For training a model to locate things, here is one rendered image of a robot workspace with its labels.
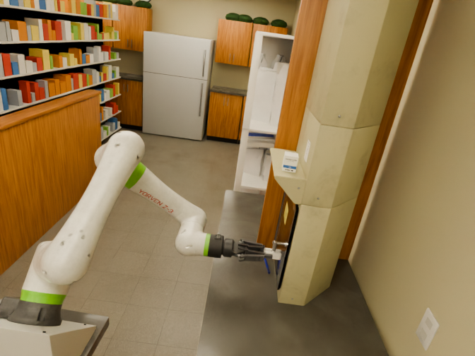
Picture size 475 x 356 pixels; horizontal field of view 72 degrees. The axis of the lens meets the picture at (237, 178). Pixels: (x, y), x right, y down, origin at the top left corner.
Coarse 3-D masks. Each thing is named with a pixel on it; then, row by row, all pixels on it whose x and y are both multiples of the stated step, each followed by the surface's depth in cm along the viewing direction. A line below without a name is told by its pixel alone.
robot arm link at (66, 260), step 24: (120, 144) 106; (120, 168) 105; (96, 192) 100; (120, 192) 107; (72, 216) 96; (96, 216) 98; (72, 240) 92; (96, 240) 98; (48, 264) 88; (72, 264) 90
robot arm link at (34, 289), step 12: (36, 252) 102; (36, 276) 99; (24, 288) 99; (36, 288) 98; (48, 288) 99; (60, 288) 102; (24, 300) 98; (36, 300) 98; (48, 300) 99; (60, 300) 102
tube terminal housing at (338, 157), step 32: (320, 128) 106; (320, 160) 111; (352, 160) 115; (320, 192) 116; (352, 192) 126; (320, 224) 121; (288, 256) 127; (320, 256) 129; (288, 288) 134; (320, 288) 143
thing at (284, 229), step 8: (288, 200) 138; (288, 208) 135; (296, 208) 120; (288, 216) 133; (296, 216) 121; (280, 224) 152; (288, 224) 130; (280, 232) 148; (288, 232) 128; (280, 240) 145; (288, 240) 125; (280, 248) 142; (288, 248) 127; (280, 264) 137; (280, 272) 134; (280, 280) 133
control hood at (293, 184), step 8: (272, 152) 137; (280, 152) 139; (272, 160) 129; (280, 160) 129; (280, 168) 121; (296, 168) 123; (280, 176) 114; (288, 176) 115; (296, 176) 116; (304, 176) 117; (280, 184) 115; (288, 184) 115; (296, 184) 115; (304, 184) 115; (288, 192) 116; (296, 192) 116; (296, 200) 117
